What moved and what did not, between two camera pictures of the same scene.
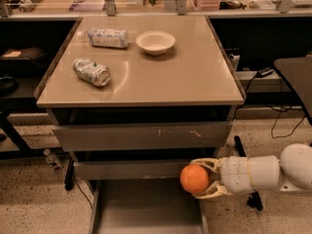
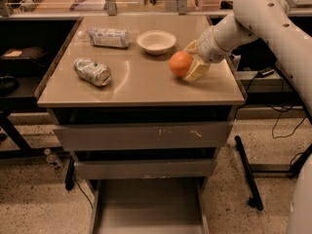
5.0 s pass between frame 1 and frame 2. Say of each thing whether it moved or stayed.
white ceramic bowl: stayed
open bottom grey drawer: stayed
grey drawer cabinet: stayed
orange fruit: moved
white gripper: moved
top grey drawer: stayed
